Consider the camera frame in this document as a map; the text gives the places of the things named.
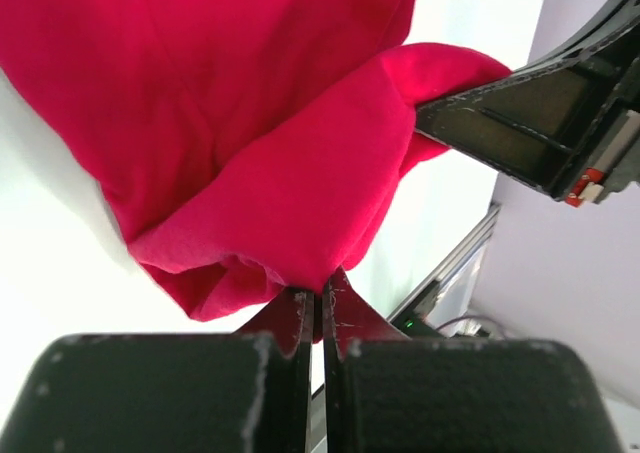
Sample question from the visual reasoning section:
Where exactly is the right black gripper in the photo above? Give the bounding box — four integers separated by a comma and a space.
416, 0, 639, 207

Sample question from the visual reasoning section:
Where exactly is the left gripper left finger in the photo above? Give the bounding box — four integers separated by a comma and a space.
9, 289, 314, 452

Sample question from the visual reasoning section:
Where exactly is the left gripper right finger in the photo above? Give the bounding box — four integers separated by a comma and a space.
322, 270, 623, 453

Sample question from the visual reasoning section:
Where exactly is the red t shirt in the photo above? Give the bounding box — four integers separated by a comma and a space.
1, 0, 510, 321

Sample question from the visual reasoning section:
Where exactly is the aluminium frame rail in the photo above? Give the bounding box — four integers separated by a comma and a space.
388, 204, 500, 336

